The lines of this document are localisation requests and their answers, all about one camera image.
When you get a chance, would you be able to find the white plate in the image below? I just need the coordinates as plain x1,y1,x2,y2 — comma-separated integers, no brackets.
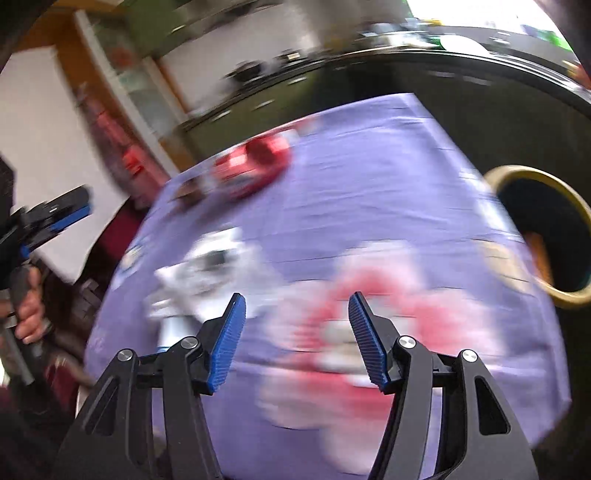
441,36,485,54

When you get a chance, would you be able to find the person's left hand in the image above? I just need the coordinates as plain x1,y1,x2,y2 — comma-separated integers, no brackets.
11,267,47,344

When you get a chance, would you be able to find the orange foam net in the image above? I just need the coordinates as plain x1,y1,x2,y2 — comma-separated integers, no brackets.
530,231,555,284

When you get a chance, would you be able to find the white hanging cloth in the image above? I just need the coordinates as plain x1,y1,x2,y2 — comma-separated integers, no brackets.
0,46,130,282

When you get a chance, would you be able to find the purple floral tablecloth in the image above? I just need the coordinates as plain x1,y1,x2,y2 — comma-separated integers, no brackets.
85,92,571,480

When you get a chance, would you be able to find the sliding glass door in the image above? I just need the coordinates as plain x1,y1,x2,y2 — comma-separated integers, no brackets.
74,9,195,176

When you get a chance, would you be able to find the wooden chair red cushion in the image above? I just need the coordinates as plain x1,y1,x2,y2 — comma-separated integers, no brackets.
90,198,148,296

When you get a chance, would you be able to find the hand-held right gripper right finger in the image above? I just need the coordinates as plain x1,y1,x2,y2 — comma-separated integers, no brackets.
348,292,541,480

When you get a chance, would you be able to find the large red noodle cup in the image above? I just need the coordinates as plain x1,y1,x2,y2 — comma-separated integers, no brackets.
212,135,293,200

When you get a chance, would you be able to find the black yellow-rimmed trash bin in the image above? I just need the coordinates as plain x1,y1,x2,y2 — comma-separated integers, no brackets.
482,165,591,310

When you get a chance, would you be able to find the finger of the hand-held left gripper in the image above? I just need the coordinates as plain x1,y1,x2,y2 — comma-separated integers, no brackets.
28,185,89,214
21,205,92,252

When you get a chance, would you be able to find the base cabinet with drawers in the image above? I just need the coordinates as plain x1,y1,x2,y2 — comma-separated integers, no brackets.
180,69,333,158

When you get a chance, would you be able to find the sink base cabinet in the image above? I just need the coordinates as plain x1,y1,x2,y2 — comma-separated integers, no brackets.
323,46,591,185

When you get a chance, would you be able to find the brown plastic container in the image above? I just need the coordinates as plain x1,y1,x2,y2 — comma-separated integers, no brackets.
175,175,206,206

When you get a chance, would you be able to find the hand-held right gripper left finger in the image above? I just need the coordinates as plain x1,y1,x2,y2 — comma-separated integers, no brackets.
53,293,247,480

